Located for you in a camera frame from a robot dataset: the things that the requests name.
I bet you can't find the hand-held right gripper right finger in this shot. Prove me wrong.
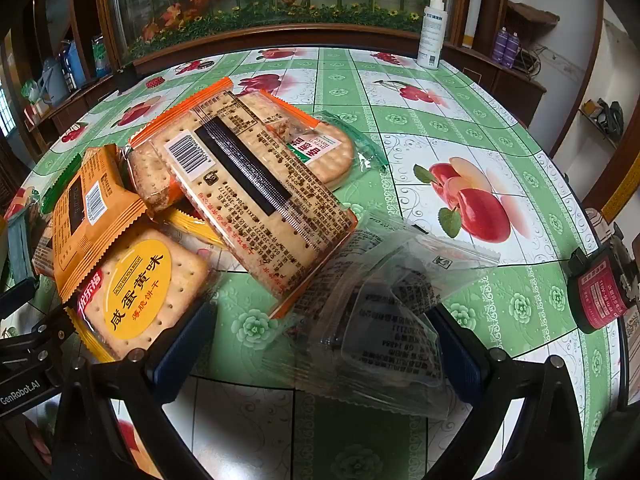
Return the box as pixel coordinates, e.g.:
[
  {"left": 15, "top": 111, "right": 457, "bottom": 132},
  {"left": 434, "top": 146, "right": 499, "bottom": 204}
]
[{"left": 422, "top": 305, "right": 601, "bottom": 480}]

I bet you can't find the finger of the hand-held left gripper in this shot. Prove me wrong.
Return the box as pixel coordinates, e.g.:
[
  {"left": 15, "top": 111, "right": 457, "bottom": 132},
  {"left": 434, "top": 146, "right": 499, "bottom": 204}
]
[{"left": 0, "top": 212, "right": 42, "bottom": 317}]

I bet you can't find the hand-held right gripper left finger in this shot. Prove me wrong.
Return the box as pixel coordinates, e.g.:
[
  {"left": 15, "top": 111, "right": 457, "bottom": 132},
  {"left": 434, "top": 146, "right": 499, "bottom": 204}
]
[{"left": 52, "top": 301, "right": 218, "bottom": 480}]

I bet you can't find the yellow label cracker packet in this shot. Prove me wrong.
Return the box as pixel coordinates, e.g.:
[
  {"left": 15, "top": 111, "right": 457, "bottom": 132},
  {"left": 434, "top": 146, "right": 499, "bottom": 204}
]
[{"left": 70, "top": 207, "right": 226, "bottom": 363}]

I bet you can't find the clear dark-print snack packet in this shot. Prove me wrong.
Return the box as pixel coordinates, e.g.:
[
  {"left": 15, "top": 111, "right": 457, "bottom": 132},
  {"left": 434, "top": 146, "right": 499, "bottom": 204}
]
[{"left": 262, "top": 210, "right": 501, "bottom": 421}]

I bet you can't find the orange opaque cracker packet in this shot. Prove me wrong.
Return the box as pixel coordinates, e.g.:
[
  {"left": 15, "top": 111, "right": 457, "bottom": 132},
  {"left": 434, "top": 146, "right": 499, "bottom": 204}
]
[{"left": 52, "top": 145, "right": 148, "bottom": 303}]

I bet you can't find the green cracker packet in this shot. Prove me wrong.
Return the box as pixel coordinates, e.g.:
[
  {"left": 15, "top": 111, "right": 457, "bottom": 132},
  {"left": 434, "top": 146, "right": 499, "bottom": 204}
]
[
  {"left": 260, "top": 92, "right": 388, "bottom": 193},
  {"left": 40, "top": 152, "right": 83, "bottom": 213}
]

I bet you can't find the large orange-edged cracker packet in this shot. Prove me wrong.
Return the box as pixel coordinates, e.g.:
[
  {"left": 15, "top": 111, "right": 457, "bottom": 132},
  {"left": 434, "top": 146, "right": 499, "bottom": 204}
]
[{"left": 127, "top": 77, "right": 358, "bottom": 321}]

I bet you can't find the black device with red label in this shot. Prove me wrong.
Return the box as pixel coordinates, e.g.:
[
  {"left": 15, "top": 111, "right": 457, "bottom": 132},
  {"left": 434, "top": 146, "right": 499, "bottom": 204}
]
[{"left": 567, "top": 240, "right": 640, "bottom": 333}]

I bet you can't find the grey-blue kettle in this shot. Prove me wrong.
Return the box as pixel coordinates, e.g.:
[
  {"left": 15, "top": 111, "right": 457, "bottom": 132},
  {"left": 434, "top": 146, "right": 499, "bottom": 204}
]
[{"left": 40, "top": 57, "right": 69, "bottom": 106}]

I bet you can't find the blue bottle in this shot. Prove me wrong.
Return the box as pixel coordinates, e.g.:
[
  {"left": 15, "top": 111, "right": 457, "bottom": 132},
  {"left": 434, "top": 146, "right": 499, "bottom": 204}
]
[{"left": 67, "top": 40, "right": 87, "bottom": 88}]

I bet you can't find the green fruit print tablecloth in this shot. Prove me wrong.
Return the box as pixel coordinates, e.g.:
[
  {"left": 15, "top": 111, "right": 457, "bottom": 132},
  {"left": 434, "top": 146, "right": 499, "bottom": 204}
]
[{"left": 0, "top": 45, "right": 631, "bottom": 480}]

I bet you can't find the green printed bag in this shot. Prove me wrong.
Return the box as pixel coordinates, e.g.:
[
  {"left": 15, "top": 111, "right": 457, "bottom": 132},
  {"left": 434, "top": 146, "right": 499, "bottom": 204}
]
[{"left": 91, "top": 35, "right": 111, "bottom": 78}]

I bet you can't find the white spray bottle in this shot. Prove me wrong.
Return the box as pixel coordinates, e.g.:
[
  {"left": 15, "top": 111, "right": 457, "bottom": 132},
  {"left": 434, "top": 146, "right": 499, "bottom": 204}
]
[{"left": 417, "top": 0, "right": 448, "bottom": 71}]

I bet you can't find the wooden partition cabinet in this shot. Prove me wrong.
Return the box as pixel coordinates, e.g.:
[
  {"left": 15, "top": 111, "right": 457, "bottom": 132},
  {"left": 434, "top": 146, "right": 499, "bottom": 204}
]
[{"left": 0, "top": 0, "right": 548, "bottom": 156}]

